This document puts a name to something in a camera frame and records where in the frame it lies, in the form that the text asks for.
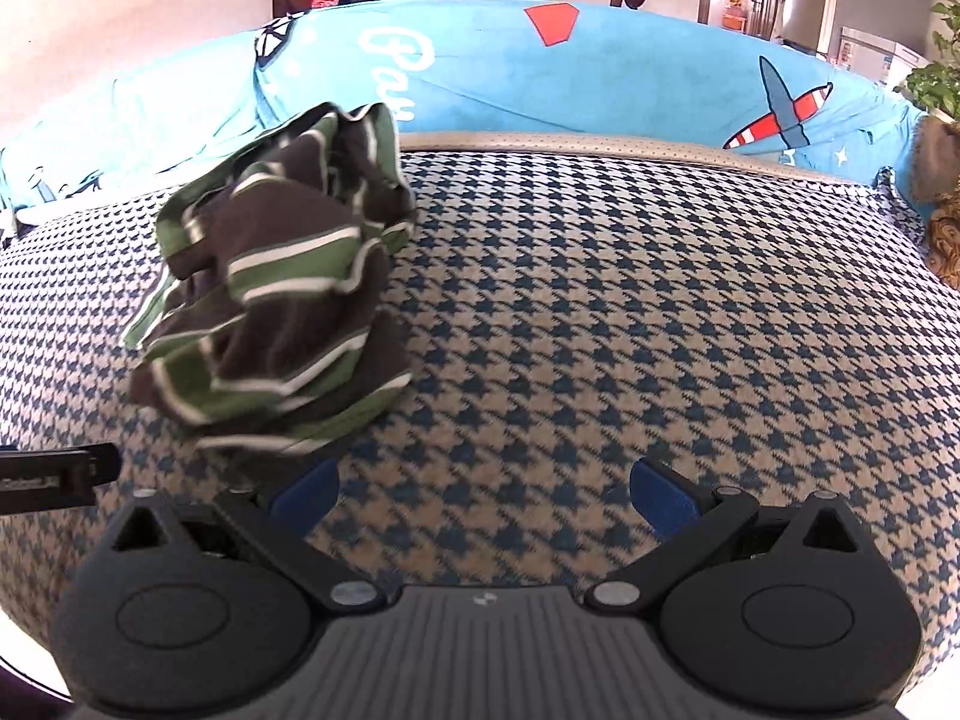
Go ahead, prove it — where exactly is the green brown striped shirt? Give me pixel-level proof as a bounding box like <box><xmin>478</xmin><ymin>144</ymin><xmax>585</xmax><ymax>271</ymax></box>
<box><xmin>124</xmin><ymin>103</ymin><xmax>416</xmax><ymax>457</ymax></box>

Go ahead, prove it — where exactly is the houndstooth sofa seat cushion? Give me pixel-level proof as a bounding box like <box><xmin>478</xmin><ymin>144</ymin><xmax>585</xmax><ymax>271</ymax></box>
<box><xmin>0</xmin><ymin>128</ymin><xmax>960</xmax><ymax>699</ymax></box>

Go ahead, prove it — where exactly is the blue printed sofa back cover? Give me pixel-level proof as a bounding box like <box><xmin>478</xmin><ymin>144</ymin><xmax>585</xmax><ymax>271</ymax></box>
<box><xmin>2</xmin><ymin>0</ymin><xmax>921</xmax><ymax>210</ymax></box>

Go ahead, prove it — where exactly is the brown plush toy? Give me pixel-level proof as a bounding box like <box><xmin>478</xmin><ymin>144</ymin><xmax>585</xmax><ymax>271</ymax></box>
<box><xmin>910</xmin><ymin>114</ymin><xmax>960</xmax><ymax>289</ymax></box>

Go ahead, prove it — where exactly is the green potted plant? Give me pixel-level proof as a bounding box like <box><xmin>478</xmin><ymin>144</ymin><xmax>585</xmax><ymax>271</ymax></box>
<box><xmin>898</xmin><ymin>0</ymin><xmax>960</xmax><ymax>121</ymax></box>

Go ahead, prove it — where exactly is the white chest freezer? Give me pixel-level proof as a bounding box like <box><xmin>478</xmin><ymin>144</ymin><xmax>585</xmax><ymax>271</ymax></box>
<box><xmin>838</xmin><ymin>26</ymin><xmax>929</xmax><ymax>89</ymax></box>

